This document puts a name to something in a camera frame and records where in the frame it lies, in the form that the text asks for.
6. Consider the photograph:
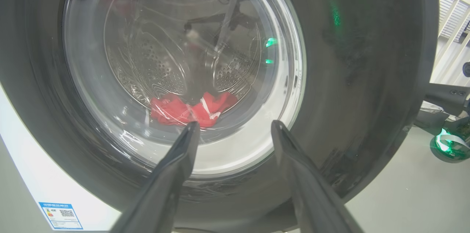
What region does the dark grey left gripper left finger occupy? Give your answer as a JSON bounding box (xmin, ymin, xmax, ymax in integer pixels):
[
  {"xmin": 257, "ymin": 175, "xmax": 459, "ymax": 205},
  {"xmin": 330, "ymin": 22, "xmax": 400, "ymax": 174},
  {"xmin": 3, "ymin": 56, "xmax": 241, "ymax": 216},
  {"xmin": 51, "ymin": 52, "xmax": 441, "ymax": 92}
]
[{"xmin": 110, "ymin": 121, "xmax": 201, "ymax": 233}]

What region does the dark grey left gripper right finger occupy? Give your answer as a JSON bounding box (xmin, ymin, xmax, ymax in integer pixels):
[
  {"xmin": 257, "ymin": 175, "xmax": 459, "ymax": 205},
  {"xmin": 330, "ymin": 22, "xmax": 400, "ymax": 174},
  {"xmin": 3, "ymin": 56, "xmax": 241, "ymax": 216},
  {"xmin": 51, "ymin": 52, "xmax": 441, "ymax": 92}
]
[{"xmin": 271, "ymin": 120, "xmax": 365, "ymax": 233}]

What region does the red garment with white stripes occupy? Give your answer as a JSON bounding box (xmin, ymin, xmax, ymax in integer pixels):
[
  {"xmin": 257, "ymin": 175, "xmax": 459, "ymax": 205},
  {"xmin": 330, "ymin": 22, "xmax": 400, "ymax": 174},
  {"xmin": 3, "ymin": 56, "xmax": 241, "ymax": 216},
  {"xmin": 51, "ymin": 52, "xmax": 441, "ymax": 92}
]
[{"xmin": 150, "ymin": 92, "xmax": 238, "ymax": 128}]

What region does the black round glass washer door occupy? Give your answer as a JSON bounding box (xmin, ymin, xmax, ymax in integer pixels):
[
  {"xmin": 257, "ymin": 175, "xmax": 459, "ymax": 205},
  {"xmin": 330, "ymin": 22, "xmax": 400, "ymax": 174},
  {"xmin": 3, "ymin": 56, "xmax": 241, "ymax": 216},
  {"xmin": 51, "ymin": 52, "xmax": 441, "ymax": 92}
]
[{"xmin": 0, "ymin": 0, "xmax": 440, "ymax": 233}]

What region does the white front-load washing machine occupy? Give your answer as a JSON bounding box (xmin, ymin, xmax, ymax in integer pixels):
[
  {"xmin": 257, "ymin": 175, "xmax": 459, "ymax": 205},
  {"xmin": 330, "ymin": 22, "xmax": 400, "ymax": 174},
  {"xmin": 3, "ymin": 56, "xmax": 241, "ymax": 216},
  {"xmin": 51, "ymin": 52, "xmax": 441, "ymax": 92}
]
[{"xmin": 0, "ymin": 83, "xmax": 122, "ymax": 232}]

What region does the blue white energy label sticker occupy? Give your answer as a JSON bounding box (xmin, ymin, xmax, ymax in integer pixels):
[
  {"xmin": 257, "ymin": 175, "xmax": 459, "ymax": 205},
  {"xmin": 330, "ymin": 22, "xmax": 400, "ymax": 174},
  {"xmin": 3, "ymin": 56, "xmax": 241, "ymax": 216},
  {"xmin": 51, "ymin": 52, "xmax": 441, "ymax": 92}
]
[{"xmin": 39, "ymin": 202, "xmax": 83, "ymax": 230}]

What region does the stainless steel perforated drum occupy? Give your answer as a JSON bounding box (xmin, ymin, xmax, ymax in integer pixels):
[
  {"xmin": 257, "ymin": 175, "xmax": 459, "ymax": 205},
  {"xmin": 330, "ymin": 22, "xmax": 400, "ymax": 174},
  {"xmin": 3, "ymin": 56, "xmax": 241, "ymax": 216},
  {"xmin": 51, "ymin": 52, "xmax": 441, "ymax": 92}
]
[{"xmin": 104, "ymin": 0, "xmax": 265, "ymax": 116}]

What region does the green lit round device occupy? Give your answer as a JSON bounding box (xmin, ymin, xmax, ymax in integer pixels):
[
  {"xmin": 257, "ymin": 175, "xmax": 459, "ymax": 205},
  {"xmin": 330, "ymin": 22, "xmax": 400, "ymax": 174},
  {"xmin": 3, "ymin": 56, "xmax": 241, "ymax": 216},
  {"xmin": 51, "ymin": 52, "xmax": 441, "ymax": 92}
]
[{"xmin": 430, "ymin": 128, "xmax": 470, "ymax": 164}]

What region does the white window frame with blinds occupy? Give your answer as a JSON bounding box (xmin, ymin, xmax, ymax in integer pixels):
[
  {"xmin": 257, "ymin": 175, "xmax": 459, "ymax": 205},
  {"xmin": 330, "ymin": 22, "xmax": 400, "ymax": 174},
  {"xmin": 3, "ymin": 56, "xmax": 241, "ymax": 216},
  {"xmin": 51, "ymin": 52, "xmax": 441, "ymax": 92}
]
[{"xmin": 430, "ymin": 0, "xmax": 470, "ymax": 84}]

